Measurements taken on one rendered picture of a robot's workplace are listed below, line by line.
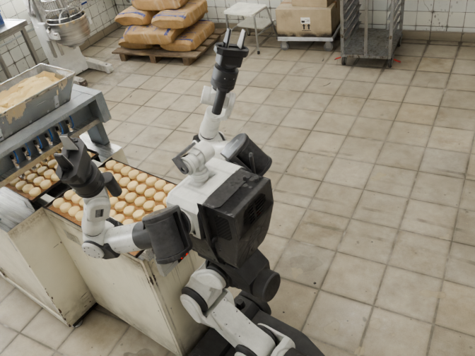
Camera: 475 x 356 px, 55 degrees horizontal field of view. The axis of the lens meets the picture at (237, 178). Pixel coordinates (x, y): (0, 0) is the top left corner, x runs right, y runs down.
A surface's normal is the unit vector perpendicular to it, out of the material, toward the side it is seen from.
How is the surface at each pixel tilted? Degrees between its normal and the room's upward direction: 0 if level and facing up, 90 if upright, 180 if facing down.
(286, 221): 0
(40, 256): 90
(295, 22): 89
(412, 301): 0
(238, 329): 33
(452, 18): 90
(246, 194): 0
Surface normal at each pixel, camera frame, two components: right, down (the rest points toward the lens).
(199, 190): -0.15, -0.77
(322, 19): -0.35, 0.63
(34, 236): 0.80, 0.27
